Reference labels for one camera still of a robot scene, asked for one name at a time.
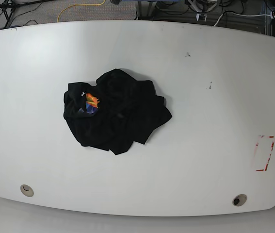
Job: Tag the table cable grommet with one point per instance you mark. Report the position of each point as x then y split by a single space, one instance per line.
26 190
239 200

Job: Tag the red tape rectangle marking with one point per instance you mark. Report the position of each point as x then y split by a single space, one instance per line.
263 152

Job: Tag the left table cable grommet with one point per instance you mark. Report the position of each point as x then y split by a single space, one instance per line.
26 190

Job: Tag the crumpled black T-shirt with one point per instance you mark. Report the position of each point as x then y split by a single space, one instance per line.
116 112

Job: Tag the black tripod stand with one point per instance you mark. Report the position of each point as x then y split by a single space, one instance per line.
8 8

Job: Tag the right table cable grommet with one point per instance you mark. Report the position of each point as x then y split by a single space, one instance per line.
239 200

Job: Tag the aluminium frame post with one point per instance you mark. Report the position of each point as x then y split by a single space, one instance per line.
145 9

